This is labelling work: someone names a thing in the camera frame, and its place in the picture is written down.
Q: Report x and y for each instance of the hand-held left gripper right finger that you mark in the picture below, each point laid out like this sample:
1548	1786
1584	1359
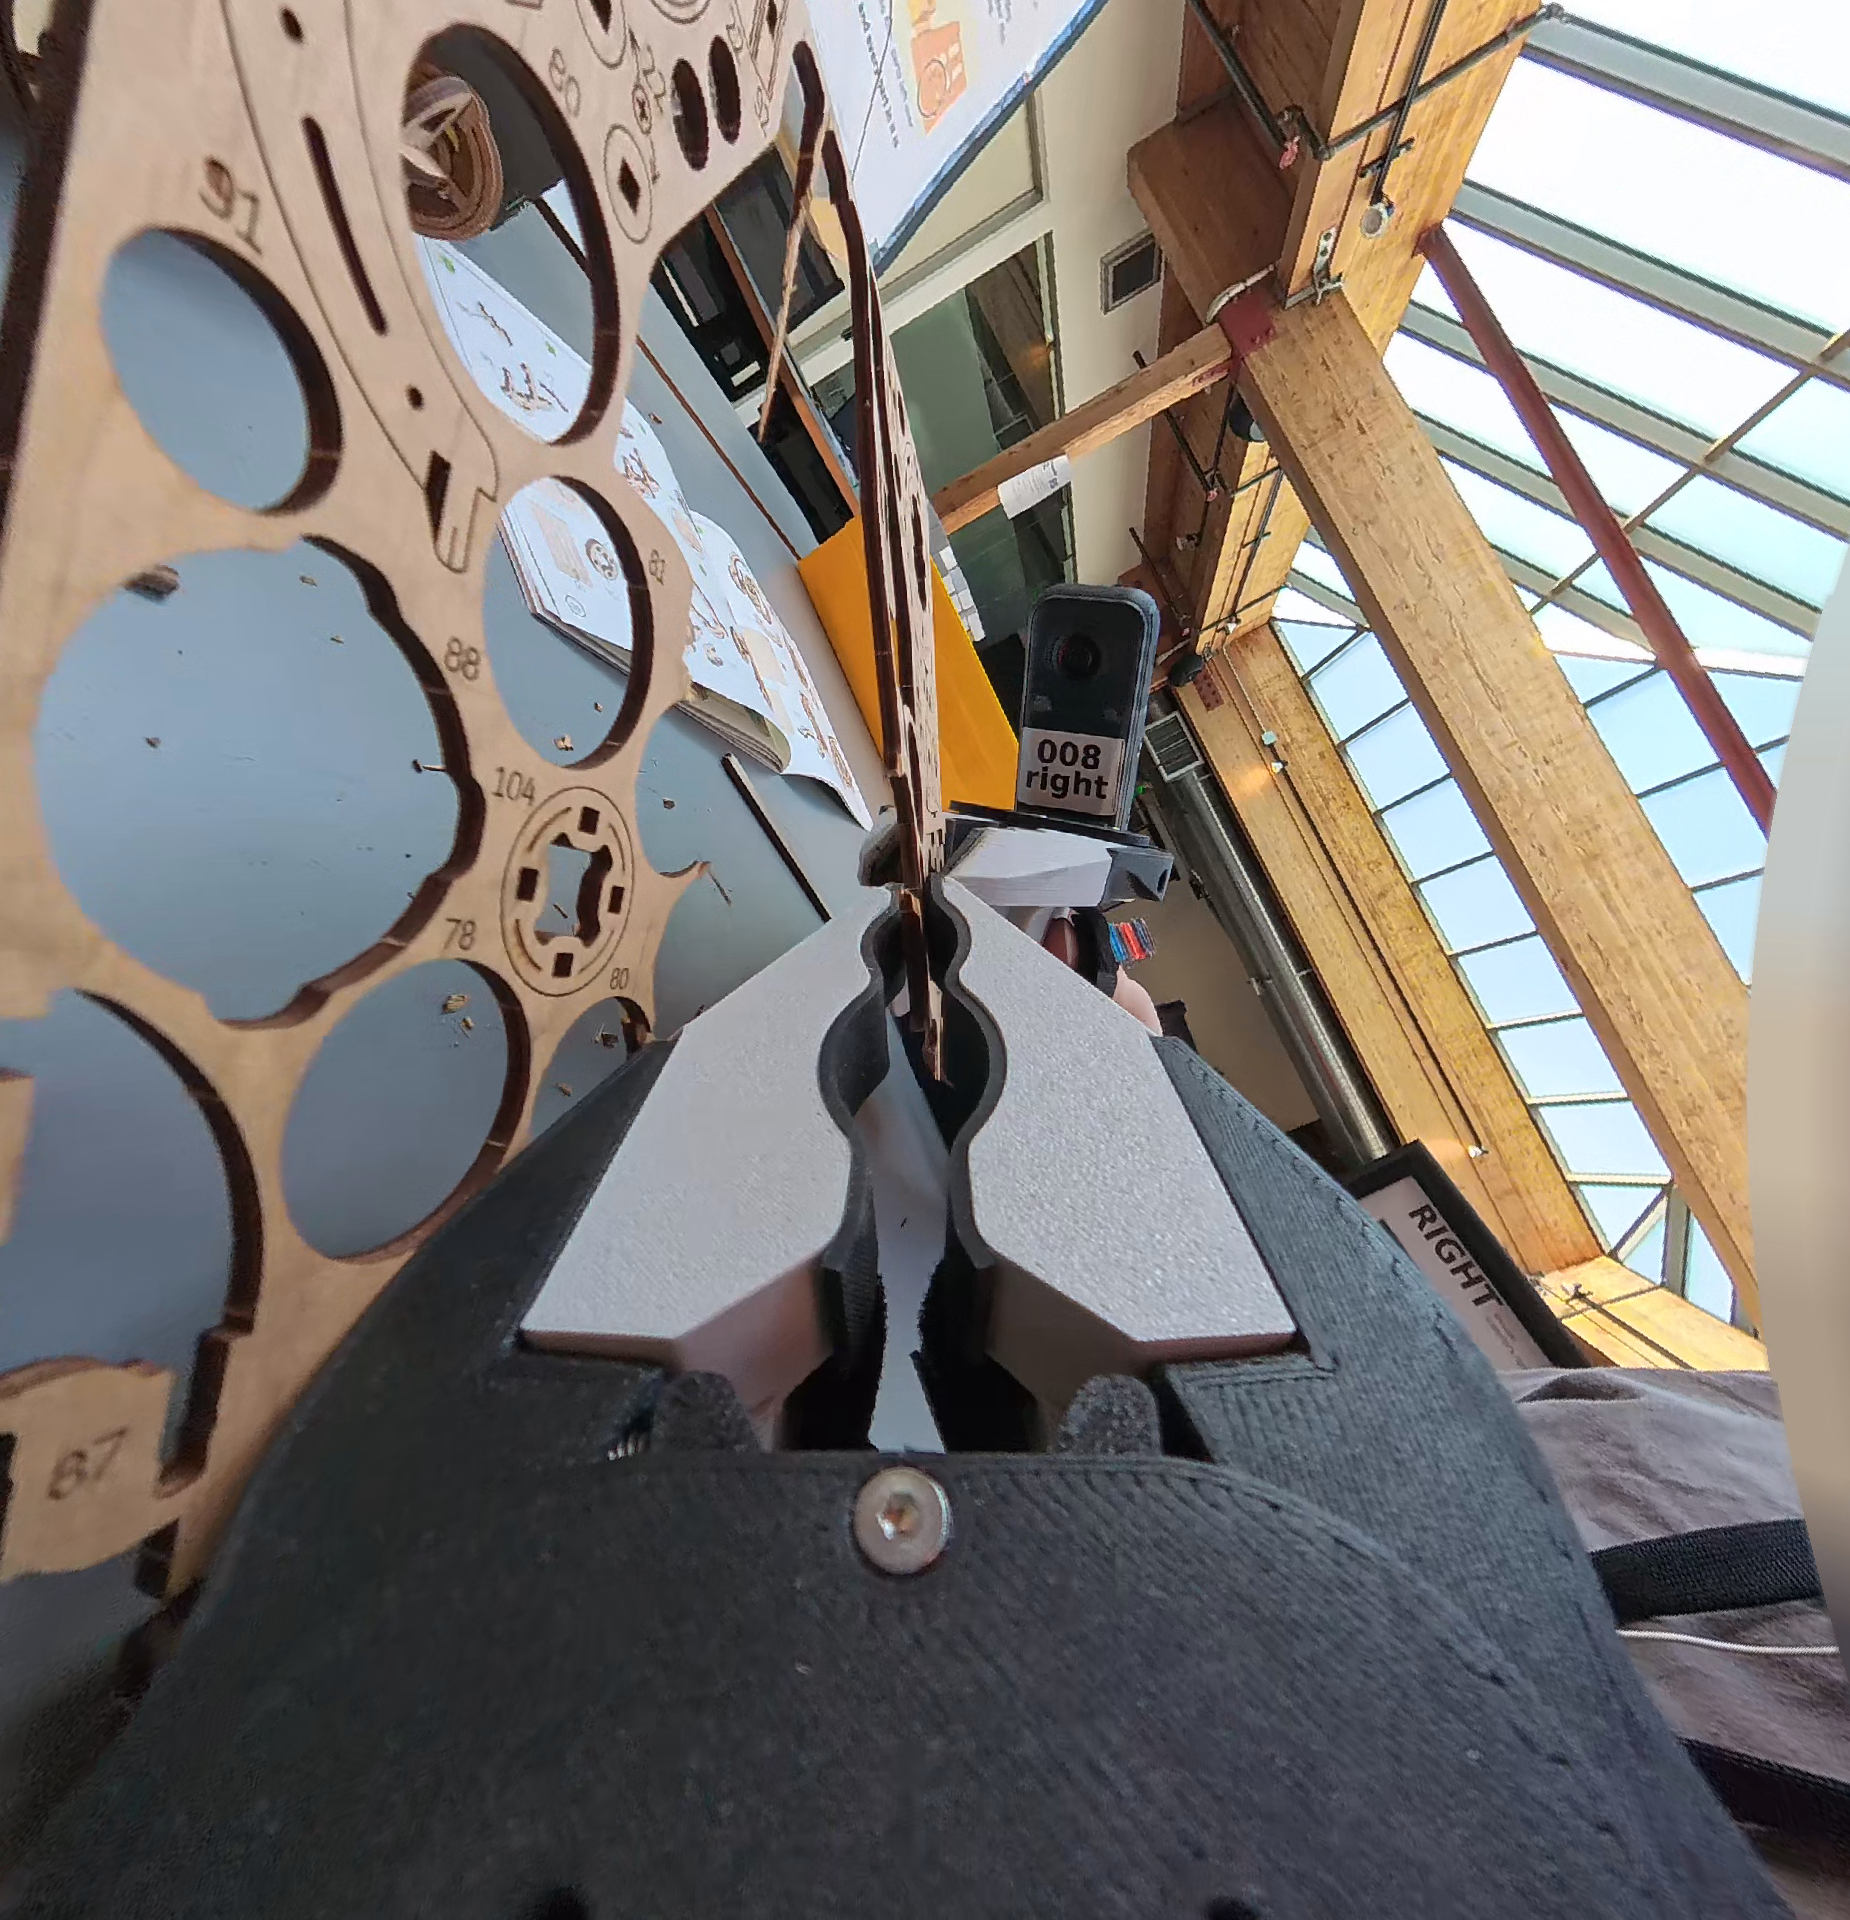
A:
1136	1202

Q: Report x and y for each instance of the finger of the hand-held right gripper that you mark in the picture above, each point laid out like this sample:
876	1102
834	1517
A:
884	858
1038	869

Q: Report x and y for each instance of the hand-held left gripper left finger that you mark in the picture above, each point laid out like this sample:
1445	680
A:
685	1202

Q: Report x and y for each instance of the perforated plywood panel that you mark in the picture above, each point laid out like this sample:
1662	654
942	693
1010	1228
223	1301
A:
904	599

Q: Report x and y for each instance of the plywood sheet with round cutouts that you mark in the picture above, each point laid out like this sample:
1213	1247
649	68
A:
159	136

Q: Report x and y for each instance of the wooden mechanical model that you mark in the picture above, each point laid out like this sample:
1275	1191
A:
445	166

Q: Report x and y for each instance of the yellow plastic bin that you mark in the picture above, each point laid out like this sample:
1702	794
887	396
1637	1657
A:
842	647

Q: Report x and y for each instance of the white instruction booklet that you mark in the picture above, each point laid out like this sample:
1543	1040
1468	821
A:
746	661

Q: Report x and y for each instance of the framed marker sign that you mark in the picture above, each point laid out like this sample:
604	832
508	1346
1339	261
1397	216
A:
1466	1275

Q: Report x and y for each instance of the silver ventilation duct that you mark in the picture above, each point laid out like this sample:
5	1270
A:
1285	990

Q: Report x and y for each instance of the white wall poster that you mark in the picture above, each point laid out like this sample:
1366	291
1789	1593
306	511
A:
942	92

